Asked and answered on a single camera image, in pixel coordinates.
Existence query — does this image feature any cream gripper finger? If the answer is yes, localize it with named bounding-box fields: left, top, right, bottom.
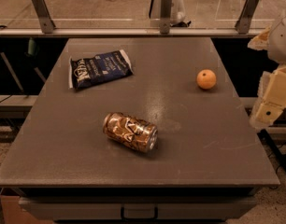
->
left=250, top=64, right=286, bottom=128
left=248, top=26, right=271, bottom=50

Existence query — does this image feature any cardboard box under table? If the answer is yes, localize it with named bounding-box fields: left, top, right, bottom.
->
left=0, top=189, right=53, bottom=224

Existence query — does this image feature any middle metal bracket post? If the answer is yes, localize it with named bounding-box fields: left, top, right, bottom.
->
left=159, top=0, right=172, bottom=34

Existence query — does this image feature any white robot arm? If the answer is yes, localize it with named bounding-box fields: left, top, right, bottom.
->
left=248, top=10, right=286, bottom=128

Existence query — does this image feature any blue chip bag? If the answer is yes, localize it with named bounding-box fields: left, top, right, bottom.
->
left=69, top=49, right=133, bottom=91

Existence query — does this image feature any left metal bracket post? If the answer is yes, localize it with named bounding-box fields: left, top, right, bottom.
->
left=31, top=0, right=55, bottom=34

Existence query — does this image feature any metal bracket post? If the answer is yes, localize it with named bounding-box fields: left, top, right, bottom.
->
left=31, top=0, right=55, bottom=34
left=159, top=0, right=172, bottom=34
left=235, top=0, right=260, bottom=34

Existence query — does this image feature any grey drawer with black handle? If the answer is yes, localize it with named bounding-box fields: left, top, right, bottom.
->
left=19, top=196, right=256, bottom=221

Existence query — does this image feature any brown gold soda can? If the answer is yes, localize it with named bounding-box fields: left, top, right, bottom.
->
left=103, top=112, right=158, bottom=153

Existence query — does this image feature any metal rail behind table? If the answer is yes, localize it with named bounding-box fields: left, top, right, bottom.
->
left=0, top=28, right=263, bottom=38

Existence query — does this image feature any right metal bracket post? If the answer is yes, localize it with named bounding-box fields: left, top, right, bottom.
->
left=235, top=0, right=260, bottom=34

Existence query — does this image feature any orange fruit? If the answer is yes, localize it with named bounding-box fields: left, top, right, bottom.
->
left=196, top=69, right=217, bottom=90

